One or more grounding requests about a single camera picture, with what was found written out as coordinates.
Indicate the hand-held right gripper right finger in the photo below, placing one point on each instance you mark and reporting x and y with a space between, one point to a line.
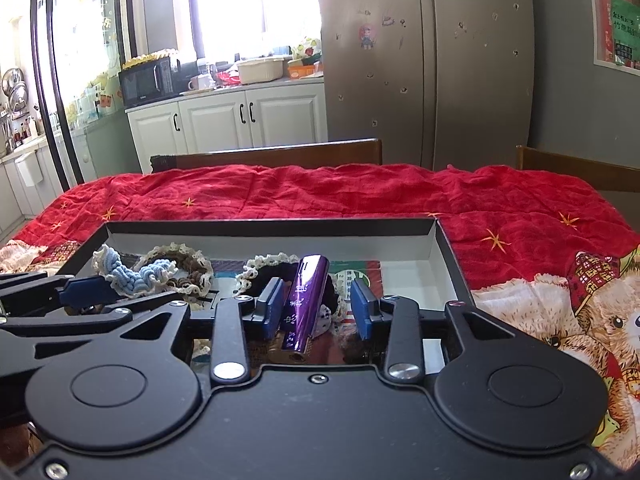
362 311

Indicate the red printed card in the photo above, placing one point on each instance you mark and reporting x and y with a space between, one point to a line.
606 20

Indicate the beige plastic basin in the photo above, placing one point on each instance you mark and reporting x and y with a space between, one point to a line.
260 71

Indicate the white mug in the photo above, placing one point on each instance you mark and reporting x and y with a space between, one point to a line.
201 83

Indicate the white kitchen cabinet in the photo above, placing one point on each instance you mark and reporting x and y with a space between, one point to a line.
285 116

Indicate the silver double-door fridge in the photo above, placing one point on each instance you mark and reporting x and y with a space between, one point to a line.
450 85

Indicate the red bear printed blanket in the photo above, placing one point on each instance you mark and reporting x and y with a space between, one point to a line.
350 190

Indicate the black shallow cardboard box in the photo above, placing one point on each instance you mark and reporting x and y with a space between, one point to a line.
300 240

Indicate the orange box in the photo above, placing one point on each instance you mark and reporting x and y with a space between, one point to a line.
302 71

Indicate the yellow flower garland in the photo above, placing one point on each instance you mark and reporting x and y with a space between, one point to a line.
150 57

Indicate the white kitchen counter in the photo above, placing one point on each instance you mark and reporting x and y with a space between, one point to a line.
15 200

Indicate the green printed card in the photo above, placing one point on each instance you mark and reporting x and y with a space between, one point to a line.
625 25

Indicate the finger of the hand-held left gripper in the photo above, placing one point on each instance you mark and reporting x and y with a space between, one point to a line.
75 317
85 288

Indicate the purple metallic tube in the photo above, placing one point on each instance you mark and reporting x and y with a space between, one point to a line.
305 300

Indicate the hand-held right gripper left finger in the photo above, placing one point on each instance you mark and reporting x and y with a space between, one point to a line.
270 306

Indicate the steel pot lid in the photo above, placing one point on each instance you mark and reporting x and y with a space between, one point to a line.
15 87

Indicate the glass sliding door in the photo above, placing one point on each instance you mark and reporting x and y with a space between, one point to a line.
42 60

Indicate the brown lace-trimmed scrunchie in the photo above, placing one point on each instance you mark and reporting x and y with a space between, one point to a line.
196 271

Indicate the window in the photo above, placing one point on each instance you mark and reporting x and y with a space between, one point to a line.
250 5

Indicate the black white-lace scrunchie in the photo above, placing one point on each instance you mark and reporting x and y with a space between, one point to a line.
260 264

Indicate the blue knitted scrunchie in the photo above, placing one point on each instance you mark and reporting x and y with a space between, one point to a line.
131 275

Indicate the black microwave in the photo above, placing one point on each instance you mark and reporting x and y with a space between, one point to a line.
147 82

